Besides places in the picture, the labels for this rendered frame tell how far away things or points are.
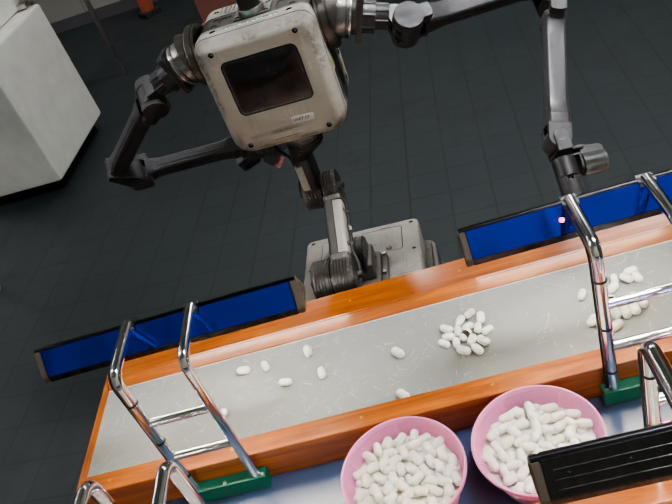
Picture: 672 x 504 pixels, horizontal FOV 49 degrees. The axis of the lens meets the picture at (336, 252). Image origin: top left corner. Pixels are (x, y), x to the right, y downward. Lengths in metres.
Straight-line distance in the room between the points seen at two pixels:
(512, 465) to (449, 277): 0.58
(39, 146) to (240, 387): 3.41
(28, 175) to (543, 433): 4.21
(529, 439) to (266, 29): 1.13
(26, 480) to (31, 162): 2.47
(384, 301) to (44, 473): 1.81
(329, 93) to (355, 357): 0.68
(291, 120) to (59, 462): 1.86
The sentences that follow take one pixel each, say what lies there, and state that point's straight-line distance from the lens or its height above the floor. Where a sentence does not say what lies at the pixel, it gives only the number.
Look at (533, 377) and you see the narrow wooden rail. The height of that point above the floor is 0.77.
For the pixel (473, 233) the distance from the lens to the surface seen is 1.51.
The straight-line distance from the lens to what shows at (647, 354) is 1.22.
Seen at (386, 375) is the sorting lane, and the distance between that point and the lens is 1.78.
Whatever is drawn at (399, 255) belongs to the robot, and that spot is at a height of 0.48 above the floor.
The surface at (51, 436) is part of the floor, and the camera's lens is 3.40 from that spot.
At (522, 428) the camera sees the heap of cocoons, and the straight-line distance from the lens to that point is 1.62.
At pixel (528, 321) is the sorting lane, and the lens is 1.81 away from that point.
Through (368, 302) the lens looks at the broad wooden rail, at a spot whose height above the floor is 0.77.
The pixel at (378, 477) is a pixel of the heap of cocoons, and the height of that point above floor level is 0.74.
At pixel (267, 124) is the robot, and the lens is 1.98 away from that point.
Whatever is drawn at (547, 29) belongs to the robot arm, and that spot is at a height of 1.20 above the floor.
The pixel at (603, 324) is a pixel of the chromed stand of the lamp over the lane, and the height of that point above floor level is 0.92.
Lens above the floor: 2.03
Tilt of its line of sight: 36 degrees down
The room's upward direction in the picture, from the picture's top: 22 degrees counter-clockwise
